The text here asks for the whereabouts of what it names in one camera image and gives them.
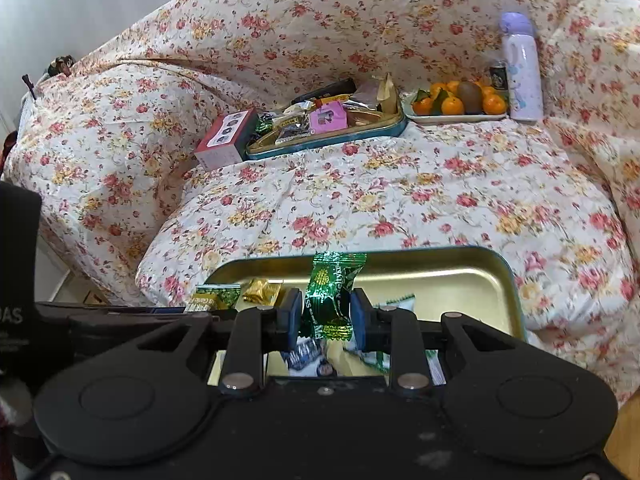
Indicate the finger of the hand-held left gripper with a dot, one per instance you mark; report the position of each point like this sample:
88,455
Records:
125,321

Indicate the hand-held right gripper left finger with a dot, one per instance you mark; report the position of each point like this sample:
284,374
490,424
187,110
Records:
290,320

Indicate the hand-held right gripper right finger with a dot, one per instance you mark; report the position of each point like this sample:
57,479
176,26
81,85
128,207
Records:
360,320

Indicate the green foil candy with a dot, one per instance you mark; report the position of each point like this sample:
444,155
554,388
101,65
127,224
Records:
327,290

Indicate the yellow silver snack packet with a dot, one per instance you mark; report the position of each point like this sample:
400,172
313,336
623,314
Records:
345,364

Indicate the gold tin tray teal rim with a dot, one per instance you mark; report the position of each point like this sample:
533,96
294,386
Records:
450,280

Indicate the teal tray with snacks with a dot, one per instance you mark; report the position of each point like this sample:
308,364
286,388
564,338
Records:
325,145

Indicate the gold wrapped candy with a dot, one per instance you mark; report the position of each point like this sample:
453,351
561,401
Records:
262,291

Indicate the white blue snack packet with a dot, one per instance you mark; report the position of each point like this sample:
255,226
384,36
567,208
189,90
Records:
305,357

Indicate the gold green snack packet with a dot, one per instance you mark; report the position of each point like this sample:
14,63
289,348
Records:
212,297

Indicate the floral sofa cover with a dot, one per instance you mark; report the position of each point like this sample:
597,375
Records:
400,200

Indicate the red cardboard box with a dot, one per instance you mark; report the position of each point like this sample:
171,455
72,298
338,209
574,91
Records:
225,137

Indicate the heap of assorted wrapped sweets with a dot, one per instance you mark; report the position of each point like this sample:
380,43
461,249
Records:
290,122

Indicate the pink snack packet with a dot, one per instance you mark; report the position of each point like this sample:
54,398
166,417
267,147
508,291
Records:
327,117

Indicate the dark brown object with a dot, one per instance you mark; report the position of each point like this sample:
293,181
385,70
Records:
60,66

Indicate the white fruit plate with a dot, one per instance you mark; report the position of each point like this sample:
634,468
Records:
450,118

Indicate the brown paper bag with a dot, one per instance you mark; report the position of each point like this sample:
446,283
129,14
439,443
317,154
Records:
387,92

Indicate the pile of mandarins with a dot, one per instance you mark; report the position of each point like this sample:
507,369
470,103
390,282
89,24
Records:
452,105

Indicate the brown kiwi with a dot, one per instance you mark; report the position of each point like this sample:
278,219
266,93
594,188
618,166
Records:
470,97

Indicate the small dark jar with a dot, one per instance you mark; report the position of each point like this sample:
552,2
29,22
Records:
499,77

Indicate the purple white thermos bottle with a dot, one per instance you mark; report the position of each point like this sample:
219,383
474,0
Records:
522,70

